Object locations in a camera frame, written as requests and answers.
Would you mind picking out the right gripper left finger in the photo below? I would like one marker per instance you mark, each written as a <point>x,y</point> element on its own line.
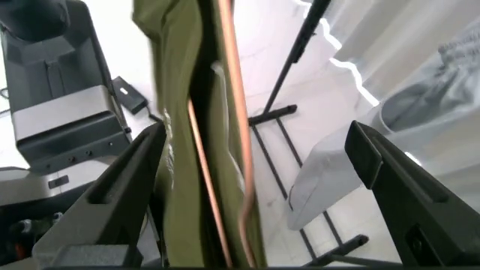
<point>108,225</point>

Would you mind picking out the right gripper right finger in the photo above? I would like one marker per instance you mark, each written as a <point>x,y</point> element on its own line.
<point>401,210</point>

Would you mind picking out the pale grey shorts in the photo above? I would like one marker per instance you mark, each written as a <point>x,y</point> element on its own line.
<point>326,176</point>

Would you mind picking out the olive green garment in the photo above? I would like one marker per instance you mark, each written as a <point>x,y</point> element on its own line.
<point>180,112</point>

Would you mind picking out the pink clothes hanger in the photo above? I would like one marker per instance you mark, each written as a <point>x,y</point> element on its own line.
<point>240,105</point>

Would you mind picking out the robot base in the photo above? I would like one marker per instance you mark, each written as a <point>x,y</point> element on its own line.
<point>60,112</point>

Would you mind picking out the black clothes rack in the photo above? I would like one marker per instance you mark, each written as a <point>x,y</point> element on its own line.
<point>300,41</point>

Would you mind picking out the black power adapter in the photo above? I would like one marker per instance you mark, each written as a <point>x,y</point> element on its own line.
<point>129,95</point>

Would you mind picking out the white curtain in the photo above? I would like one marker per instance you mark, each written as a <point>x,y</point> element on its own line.
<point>393,30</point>

